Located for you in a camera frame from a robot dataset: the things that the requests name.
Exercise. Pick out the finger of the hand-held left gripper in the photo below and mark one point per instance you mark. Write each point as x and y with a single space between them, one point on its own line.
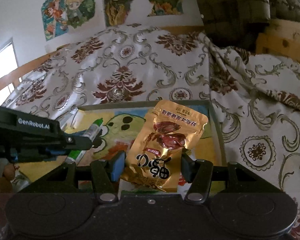
50 153
80 140

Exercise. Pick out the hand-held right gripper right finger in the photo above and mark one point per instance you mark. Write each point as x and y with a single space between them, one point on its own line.
188 167

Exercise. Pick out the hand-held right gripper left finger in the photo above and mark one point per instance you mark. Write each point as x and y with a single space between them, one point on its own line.
116 167

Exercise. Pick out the white and green snack packet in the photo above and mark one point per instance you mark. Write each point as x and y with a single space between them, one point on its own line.
93 127

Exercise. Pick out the grey tray with frog painting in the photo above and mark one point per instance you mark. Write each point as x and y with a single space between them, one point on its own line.
115 135

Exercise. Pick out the gold snack packet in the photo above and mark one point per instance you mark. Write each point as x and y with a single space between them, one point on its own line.
165 135

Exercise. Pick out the person's left hand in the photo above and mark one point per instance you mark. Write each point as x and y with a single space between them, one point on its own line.
7 173

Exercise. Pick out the window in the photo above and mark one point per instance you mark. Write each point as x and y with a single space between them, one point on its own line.
2 62

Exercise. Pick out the floral printed blanket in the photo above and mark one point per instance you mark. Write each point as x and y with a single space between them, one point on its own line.
145 67

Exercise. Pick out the olive quilted jacket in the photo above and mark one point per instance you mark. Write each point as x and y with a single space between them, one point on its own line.
240 2

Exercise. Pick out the cartoon children wall poster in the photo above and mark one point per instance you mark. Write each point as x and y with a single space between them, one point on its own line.
67 10

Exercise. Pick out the swirly torn wall painting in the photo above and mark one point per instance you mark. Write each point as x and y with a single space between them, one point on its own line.
120 2

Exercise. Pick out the wooden bed frame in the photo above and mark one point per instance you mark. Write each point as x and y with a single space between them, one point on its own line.
280 37

